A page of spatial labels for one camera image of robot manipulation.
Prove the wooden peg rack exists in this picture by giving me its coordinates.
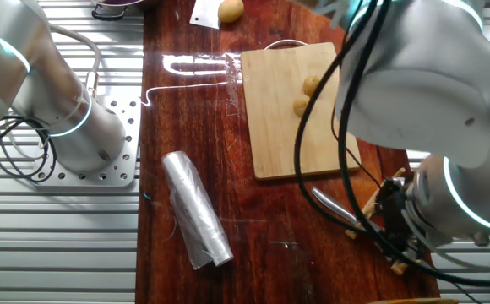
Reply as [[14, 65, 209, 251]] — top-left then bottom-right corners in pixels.
[[345, 167, 419, 276]]

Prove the steel cleaver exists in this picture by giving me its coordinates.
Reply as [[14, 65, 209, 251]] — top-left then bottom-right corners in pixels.
[[189, 0, 225, 30]]

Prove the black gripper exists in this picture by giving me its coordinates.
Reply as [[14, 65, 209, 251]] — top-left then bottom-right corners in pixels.
[[375, 177, 423, 254]]

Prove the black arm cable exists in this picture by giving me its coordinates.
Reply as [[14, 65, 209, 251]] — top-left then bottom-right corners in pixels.
[[293, 0, 490, 288]]

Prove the stainless steel pot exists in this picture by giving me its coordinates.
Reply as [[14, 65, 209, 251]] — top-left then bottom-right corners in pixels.
[[90, 0, 144, 21]]

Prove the grey cable with connector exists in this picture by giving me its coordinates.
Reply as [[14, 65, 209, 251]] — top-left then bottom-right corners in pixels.
[[46, 23, 102, 99]]

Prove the steel kitchen knife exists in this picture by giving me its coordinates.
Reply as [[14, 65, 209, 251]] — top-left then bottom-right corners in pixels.
[[311, 187, 381, 232]]

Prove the large yellow potato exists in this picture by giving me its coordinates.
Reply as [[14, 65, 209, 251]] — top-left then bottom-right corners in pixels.
[[217, 0, 245, 24]]

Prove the dark red wooden board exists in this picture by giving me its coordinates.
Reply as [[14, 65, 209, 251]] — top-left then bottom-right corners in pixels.
[[134, 0, 440, 304]]

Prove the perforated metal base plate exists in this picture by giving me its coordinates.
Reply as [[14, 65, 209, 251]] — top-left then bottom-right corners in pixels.
[[37, 95, 143, 188]]

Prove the small yellow potato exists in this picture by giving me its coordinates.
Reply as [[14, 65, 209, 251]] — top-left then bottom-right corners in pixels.
[[291, 93, 313, 117], [302, 74, 322, 98]]

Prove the bamboo cutting board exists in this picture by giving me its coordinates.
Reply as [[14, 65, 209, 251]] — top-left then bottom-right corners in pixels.
[[240, 39, 362, 182]]

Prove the clear plastic bag roll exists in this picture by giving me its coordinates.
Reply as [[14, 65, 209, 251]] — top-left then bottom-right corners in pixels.
[[161, 150, 234, 271]]

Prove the black base cable bundle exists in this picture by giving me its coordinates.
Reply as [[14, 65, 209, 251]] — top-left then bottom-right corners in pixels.
[[0, 116, 58, 183]]

